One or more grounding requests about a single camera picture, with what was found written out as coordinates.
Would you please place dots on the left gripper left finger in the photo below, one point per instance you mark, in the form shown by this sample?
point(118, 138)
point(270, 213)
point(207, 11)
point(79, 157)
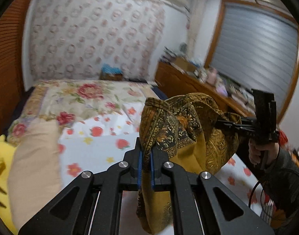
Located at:
point(91, 203)

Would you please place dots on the white fruit print blanket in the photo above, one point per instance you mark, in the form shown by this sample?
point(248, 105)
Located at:
point(97, 143)

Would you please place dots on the wooden sideboard cabinet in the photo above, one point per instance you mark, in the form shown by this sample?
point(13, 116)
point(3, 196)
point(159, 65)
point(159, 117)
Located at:
point(172, 83)

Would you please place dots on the person right forearm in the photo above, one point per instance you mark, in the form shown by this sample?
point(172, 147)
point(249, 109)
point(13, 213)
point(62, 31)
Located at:
point(281, 182)

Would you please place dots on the brown gold patterned shirt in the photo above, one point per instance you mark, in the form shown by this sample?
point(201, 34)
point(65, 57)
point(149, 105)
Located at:
point(183, 127)

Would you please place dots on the beige pillow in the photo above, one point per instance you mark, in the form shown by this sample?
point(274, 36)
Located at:
point(34, 177)

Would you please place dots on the dark blue mattress edge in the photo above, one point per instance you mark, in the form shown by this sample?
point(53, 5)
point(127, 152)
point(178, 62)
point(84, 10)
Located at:
point(159, 93)

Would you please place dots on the wooden louvered wardrobe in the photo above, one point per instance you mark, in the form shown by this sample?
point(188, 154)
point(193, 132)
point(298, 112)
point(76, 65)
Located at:
point(12, 18)

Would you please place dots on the circle patterned curtain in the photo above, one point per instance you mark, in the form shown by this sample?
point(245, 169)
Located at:
point(74, 39)

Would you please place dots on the cardboard box blue contents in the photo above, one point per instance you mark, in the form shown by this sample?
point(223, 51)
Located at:
point(111, 73)

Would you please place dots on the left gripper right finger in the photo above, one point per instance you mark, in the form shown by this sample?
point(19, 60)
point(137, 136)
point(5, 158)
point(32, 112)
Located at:
point(201, 204)

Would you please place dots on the yellow plush toy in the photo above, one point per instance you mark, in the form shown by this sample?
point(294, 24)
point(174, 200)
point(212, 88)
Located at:
point(6, 156)

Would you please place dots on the beige side curtain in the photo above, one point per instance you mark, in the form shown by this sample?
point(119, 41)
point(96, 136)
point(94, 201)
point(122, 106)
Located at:
point(195, 18)

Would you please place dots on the grey window blind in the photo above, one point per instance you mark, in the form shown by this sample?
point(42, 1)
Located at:
point(256, 48)

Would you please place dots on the cardboard box on cabinet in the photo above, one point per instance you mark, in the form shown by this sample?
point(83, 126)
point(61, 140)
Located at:
point(184, 64)

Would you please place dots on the pink thermos jug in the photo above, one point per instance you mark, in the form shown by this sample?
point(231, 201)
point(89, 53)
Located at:
point(212, 76)

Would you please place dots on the person right hand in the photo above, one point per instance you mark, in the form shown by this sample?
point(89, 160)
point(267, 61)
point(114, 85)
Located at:
point(255, 152)

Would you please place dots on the floral bed quilt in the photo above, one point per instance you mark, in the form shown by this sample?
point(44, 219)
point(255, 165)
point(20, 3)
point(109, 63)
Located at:
point(70, 101)

